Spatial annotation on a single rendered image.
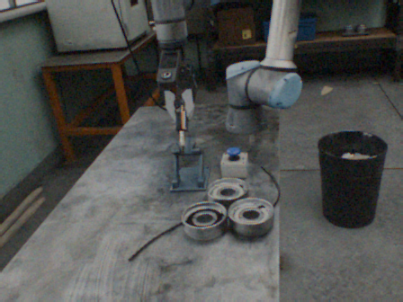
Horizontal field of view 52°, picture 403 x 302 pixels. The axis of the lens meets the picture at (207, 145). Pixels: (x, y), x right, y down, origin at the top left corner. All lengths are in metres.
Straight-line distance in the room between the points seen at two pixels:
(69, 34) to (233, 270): 2.65
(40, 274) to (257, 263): 0.46
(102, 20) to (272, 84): 2.04
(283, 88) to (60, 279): 0.80
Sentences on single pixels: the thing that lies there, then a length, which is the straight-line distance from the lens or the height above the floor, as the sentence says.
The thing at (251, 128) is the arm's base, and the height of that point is 0.82.
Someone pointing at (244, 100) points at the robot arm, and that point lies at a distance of 1.41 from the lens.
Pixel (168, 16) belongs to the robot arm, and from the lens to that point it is 1.02.
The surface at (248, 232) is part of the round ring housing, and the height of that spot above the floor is 0.82.
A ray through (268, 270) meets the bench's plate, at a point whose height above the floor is 0.80.
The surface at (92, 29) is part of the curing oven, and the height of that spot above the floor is 0.96.
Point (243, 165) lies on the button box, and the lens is 1.16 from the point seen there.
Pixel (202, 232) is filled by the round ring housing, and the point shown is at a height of 0.83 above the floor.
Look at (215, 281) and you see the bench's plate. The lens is 0.86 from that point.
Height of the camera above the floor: 1.39
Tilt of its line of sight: 25 degrees down
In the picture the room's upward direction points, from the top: 6 degrees counter-clockwise
